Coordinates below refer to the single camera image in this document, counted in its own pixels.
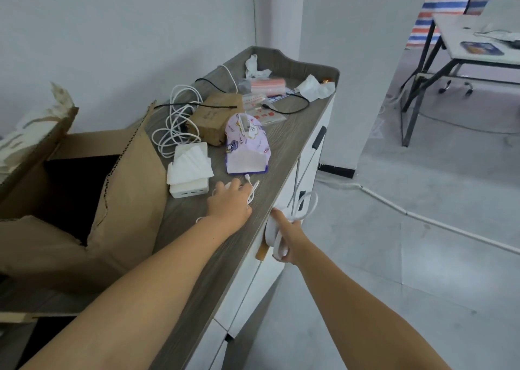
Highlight person's right forearm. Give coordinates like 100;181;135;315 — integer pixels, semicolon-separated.
289;236;449;370

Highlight large brown cardboard box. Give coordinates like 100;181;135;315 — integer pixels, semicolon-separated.
0;82;170;326

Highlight purple tissue packet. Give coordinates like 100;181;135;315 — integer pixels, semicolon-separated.
225;112;271;175

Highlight long white tangled cable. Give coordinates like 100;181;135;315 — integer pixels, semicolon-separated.
151;64;239;159

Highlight white floor cable conduit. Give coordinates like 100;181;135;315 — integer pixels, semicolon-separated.
316;176;520;255

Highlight crumpled white tissue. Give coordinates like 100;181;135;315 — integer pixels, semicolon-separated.
294;74;336;102

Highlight white desk black frame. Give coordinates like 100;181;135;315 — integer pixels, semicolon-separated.
400;11;520;147

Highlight clear red print bag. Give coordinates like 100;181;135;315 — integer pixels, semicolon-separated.
242;93;287;125

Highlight crumpled white plastic wrapper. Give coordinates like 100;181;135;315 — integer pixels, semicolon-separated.
245;54;272;80

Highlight white power strip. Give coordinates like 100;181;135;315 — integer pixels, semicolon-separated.
168;142;211;199

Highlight person's left forearm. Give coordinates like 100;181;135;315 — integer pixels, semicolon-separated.
18;215;254;370

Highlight thin white charging cable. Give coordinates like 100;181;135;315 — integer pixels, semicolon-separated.
197;173;261;225

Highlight person's left hand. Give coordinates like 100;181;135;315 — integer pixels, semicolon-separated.
206;181;254;235

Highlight thin grey cord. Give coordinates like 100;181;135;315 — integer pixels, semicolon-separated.
289;148;319;212

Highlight black floor cable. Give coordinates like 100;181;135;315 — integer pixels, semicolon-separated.
418;110;520;135

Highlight small brown cardboard box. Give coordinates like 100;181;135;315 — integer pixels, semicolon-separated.
187;93;245;147

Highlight long black cable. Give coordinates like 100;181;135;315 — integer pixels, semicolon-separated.
153;77;239;111

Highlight white patterned cloth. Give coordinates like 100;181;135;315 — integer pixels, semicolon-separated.
0;82;74;185

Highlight black cabinet handle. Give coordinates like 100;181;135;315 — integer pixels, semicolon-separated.
312;125;327;152

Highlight thick white cable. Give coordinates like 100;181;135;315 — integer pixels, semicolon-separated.
265;191;319;261

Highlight grey wood top white cabinet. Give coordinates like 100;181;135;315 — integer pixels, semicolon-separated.
138;46;341;370

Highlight short black cable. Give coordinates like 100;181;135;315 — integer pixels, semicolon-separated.
260;90;312;115

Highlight red top zip bags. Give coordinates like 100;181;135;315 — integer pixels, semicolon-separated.
250;77;287;95

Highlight white folded tissue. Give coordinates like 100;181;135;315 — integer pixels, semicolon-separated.
166;145;215;186

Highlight person's right hand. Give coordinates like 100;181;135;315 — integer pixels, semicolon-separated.
270;208;304;266

